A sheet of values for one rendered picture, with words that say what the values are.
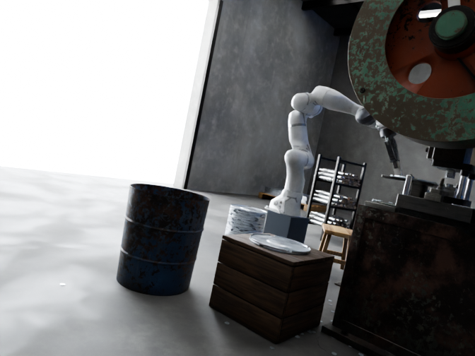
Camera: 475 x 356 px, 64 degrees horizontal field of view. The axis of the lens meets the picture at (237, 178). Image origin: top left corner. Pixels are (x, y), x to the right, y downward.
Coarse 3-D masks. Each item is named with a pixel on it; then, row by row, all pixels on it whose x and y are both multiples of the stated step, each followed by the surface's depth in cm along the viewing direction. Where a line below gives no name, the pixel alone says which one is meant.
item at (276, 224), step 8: (272, 216) 224; (280, 216) 220; (288, 216) 216; (272, 224) 223; (280, 224) 219; (288, 224) 215; (296, 224) 219; (304, 224) 224; (264, 232) 227; (272, 232) 223; (280, 232) 219; (288, 232) 215; (296, 232) 220; (304, 232) 226; (296, 240) 222; (304, 240) 227
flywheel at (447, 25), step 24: (408, 0) 157; (432, 0) 152; (456, 0) 141; (408, 24) 157; (432, 24) 140; (456, 24) 132; (408, 48) 156; (432, 48) 150; (456, 48) 135; (408, 72) 156; (432, 72) 149; (456, 72) 143; (432, 96) 148; (456, 96) 142
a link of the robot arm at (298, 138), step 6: (294, 126) 223; (300, 126) 222; (306, 126) 225; (294, 132) 223; (300, 132) 222; (306, 132) 224; (294, 138) 223; (300, 138) 222; (306, 138) 223; (294, 144) 226; (300, 144) 225; (306, 144) 224; (306, 150) 225; (312, 156) 229; (312, 162) 227; (306, 168) 227
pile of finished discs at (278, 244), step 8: (256, 240) 176; (264, 240) 180; (272, 240) 180; (280, 240) 184; (288, 240) 192; (272, 248) 167; (280, 248) 169; (288, 248) 173; (296, 248) 177; (304, 248) 180
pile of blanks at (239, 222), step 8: (232, 208) 291; (232, 216) 289; (240, 216) 285; (248, 216) 284; (256, 216) 285; (264, 216) 292; (232, 224) 288; (240, 224) 289; (248, 224) 284; (256, 224) 286; (232, 232) 288; (240, 232) 285; (248, 232) 285; (256, 232) 291
